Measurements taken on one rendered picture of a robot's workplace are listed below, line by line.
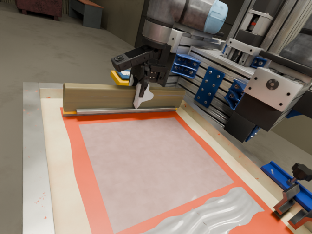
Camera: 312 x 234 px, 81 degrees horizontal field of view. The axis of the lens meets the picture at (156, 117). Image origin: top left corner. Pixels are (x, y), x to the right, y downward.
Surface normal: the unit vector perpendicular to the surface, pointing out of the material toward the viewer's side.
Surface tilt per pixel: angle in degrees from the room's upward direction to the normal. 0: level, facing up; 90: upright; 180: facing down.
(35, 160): 0
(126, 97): 91
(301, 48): 73
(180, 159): 0
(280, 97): 90
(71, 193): 0
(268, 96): 90
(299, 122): 90
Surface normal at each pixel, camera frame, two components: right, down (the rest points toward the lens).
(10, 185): 0.29, -0.81
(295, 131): -0.71, 0.18
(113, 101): 0.47, 0.59
